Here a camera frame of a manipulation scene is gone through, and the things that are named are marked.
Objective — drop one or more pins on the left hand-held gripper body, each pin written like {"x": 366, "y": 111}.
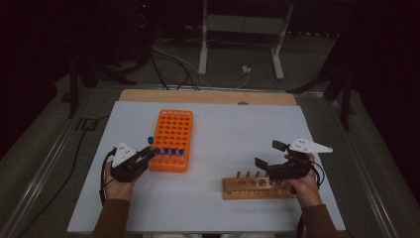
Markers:
{"x": 127, "y": 168}

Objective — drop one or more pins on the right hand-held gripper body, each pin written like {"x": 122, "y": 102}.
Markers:
{"x": 290, "y": 170}

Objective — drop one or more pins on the blue-capped clear test tube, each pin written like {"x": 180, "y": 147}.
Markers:
{"x": 157, "y": 151}
{"x": 173, "y": 152}
{"x": 150, "y": 140}
{"x": 181, "y": 152}
{"x": 166, "y": 151}

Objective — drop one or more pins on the orange plastic test tube rack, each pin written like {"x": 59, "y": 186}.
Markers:
{"x": 175, "y": 129}

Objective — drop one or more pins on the wooden test tube rack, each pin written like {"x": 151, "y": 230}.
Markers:
{"x": 237, "y": 193}

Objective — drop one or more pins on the person's left hand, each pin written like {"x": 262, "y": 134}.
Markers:
{"x": 117, "y": 190}

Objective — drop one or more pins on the person's right hand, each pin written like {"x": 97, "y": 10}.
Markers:
{"x": 307, "y": 191}

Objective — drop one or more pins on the white table mat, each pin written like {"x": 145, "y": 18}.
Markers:
{"x": 214, "y": 148}

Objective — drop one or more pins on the black tripod stand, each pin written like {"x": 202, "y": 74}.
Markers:
{"x": 73, "y": 95}
{"x": 346, "y": 109}

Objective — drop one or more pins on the white plug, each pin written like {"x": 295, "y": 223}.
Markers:
{"x": 246, "y": 69}

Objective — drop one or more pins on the dark equipment stand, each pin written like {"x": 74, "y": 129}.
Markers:
{"x": 142, "y": 29}

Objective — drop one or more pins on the white metal stand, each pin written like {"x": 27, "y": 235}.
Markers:
{"x": 244, "y": 24}

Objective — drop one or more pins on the black floor bracket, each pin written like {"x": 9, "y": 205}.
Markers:
{"x": 87, "y": 124}

